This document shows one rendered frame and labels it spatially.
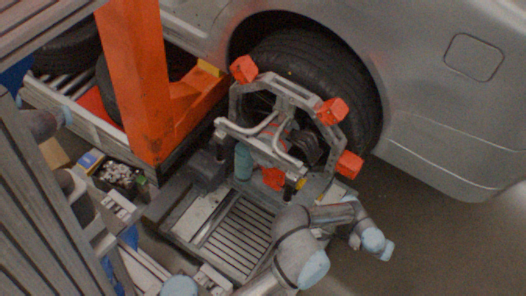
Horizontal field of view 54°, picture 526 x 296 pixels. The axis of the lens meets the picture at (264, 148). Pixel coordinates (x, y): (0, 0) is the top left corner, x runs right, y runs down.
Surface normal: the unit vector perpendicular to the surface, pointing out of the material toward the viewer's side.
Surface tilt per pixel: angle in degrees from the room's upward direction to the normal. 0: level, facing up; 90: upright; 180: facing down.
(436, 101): 90
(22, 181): 90
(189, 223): 0
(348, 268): 0
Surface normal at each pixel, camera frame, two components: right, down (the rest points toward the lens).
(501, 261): 0.07, -0.55
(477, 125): -0.54, 0.68
